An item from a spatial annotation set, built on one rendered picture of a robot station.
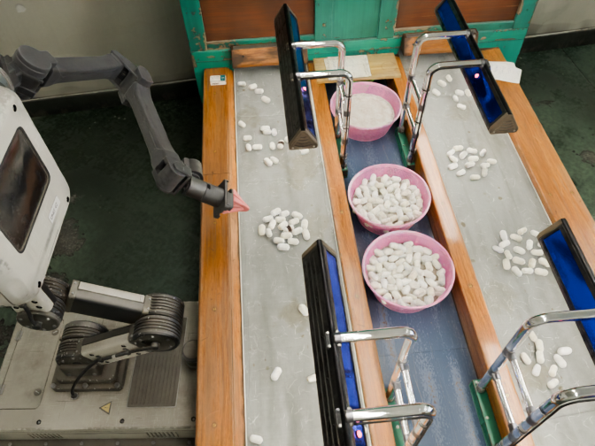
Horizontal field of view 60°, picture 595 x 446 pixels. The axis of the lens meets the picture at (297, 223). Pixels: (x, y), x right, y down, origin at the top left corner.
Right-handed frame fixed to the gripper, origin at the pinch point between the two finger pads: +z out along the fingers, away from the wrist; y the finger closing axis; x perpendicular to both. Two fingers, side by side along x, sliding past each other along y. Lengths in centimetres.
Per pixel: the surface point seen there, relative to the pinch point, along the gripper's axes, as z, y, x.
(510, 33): 88, 84, -65
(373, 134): 45, 42, -18
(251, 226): 8.6, 3.3, 9.7
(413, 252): 48, -11, -20
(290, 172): 19.6, 25.0, 0.7
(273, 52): 11, 79, -6
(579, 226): 85, -9, -55
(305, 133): -0.5, 5.3, -29.3
